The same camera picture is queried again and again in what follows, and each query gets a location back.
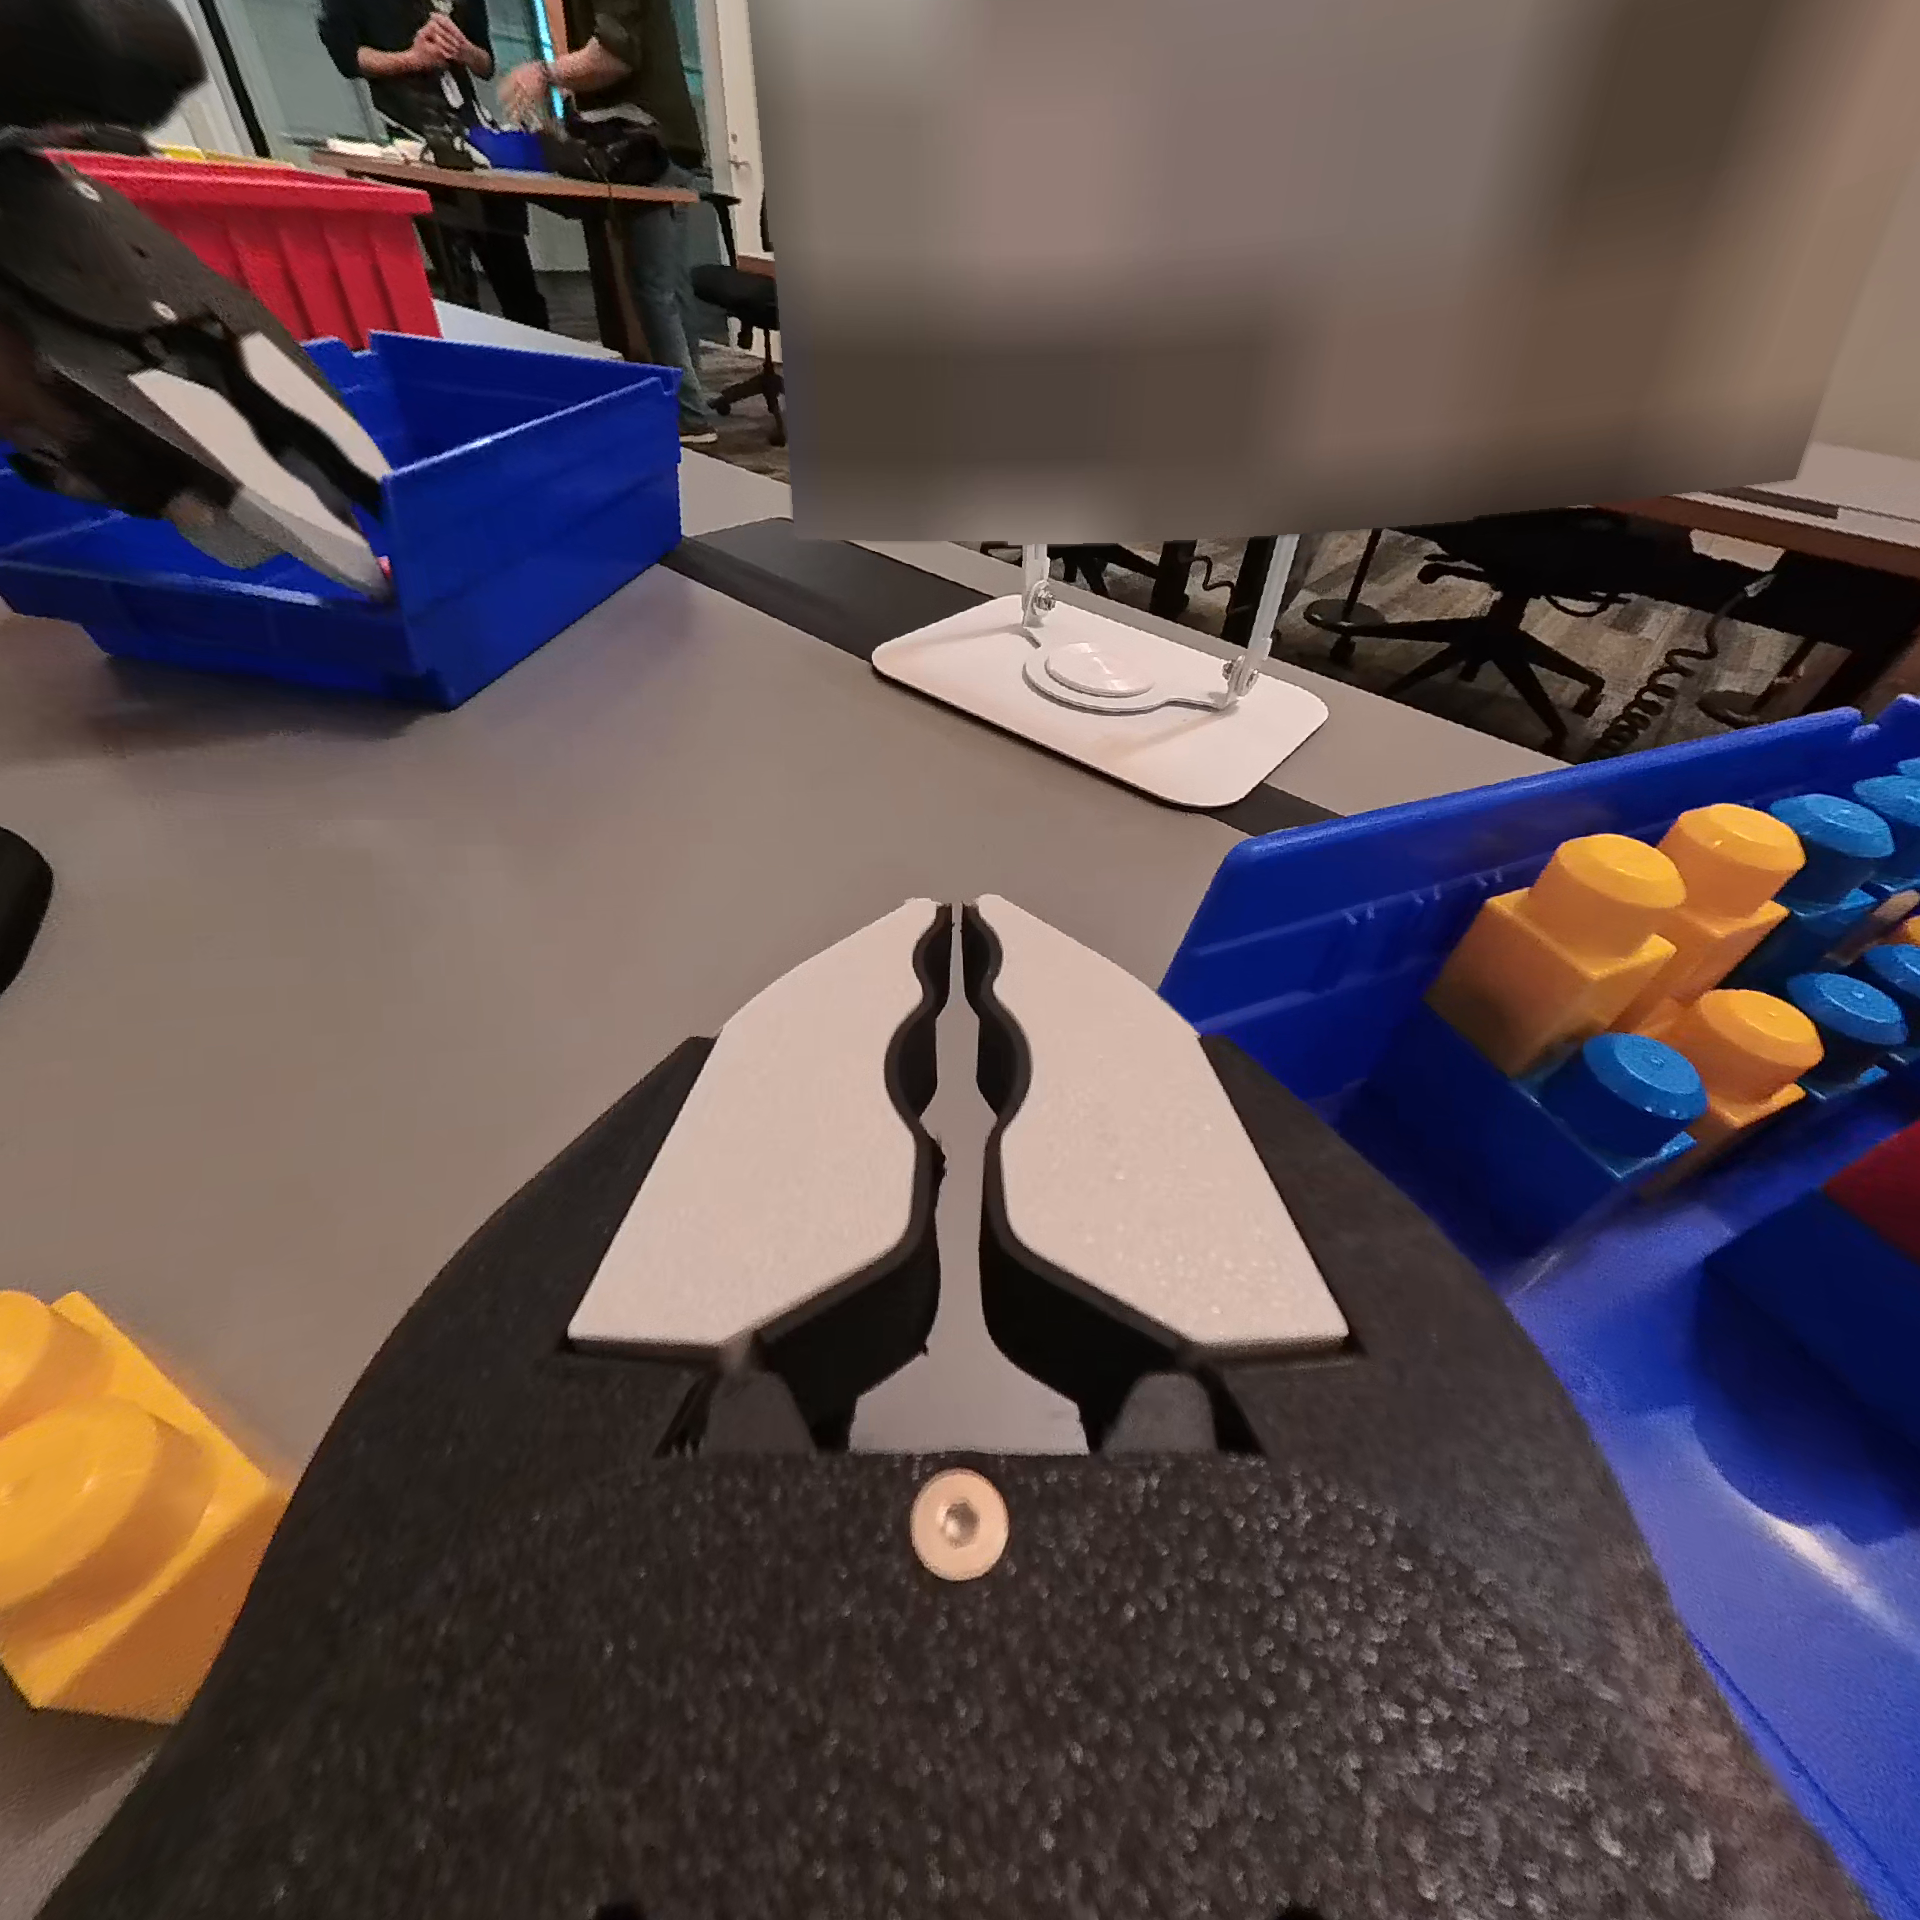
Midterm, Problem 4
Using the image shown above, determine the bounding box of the group of toy bricks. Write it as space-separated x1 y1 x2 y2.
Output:
1422 757 1920 1449

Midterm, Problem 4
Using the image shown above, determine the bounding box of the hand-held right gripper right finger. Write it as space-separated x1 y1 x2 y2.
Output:
960 897 1352 1437

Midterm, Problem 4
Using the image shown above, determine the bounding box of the blue plastic bin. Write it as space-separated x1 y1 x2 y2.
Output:
0 329 685 712
1160 705 1920 1920

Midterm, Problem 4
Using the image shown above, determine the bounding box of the black coiled cable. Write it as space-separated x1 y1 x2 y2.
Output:
1587 642 1705 762

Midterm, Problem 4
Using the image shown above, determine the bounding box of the black bag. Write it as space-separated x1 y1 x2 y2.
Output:
538 112 673 187

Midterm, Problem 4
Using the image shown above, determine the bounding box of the white document stand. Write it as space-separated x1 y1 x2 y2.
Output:
872 528 1333 810

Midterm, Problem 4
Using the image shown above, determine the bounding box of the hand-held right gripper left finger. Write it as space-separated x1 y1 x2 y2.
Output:
568 899 960 1430

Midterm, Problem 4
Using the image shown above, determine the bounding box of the black wrist rest pad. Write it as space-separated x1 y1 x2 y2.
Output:
0 826 57 997

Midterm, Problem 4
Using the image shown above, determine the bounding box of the red plastic bin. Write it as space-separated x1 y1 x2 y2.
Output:
41 148 446 353

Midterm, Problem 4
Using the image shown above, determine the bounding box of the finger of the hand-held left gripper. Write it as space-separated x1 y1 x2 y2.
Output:
237 329 396 505
128 368 400 606

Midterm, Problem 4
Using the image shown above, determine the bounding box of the yellow two-stud block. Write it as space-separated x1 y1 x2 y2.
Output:
0 1288 290 1725

